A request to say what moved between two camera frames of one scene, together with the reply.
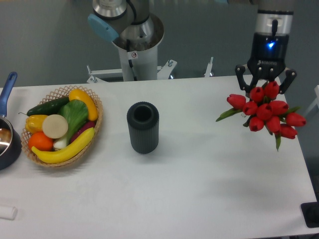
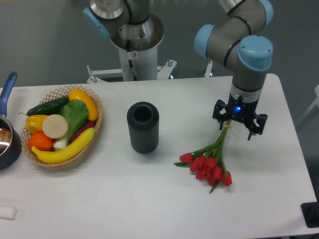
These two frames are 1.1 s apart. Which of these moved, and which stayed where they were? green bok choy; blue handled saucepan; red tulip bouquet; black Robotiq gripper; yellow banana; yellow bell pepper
Moved: red tulip bouquet; black Robotiq gripper
Stayed: green bok choy; blue handled saucepan; yellow bell pepper; yellow banana
